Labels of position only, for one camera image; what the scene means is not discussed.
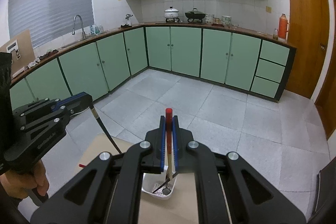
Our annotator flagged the grey window blind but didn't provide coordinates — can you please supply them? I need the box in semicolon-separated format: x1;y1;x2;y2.
7;0;95;51

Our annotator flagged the brown wooden door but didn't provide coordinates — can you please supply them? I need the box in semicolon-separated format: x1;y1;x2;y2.
285;0;331;100
315;0;336;141

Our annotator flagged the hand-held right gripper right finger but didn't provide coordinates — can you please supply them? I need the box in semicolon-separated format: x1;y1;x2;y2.
173;115;307;224

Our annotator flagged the wooden board with white label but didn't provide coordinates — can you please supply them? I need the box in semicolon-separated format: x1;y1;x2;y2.
0;30;36;75

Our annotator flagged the green base cabinet run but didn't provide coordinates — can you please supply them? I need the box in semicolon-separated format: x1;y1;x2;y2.
9;26;297;104

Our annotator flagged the dark brown countertop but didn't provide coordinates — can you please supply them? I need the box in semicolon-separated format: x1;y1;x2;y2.
8;22;298;88

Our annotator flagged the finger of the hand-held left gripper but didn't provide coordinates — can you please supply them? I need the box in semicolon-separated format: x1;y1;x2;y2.
12;92;88;120
20;94;93;141

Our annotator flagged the chrome kitchen faucet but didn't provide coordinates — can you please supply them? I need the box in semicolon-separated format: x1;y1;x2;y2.
72;14;87;40

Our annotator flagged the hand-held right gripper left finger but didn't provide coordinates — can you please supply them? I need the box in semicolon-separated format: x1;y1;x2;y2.
30;116;166;224

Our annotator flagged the white plastic utensil holder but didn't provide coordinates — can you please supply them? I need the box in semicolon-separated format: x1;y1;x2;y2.
141;166;177;200

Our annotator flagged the beige tablecloth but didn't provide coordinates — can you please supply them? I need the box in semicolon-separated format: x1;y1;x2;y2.
79;133;227;224

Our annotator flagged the white lidded pot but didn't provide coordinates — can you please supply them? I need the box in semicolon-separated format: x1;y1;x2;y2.
164;6;180;19

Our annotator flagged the person's left hand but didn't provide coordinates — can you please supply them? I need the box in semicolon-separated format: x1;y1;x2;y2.
0;160;49;200

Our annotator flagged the black wok with lid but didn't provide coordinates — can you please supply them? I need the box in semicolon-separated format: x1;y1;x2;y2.
184;8;207;20

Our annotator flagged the green cabinet drawer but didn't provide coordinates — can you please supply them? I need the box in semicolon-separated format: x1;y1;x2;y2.
250;76;280;99
261;40;290;66
256;58;286;83

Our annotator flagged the orange thermos flask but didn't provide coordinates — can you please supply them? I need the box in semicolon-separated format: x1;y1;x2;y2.
278;13;289;40

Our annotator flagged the black spoon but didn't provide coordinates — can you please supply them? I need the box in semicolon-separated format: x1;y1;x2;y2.
153;178;171;193

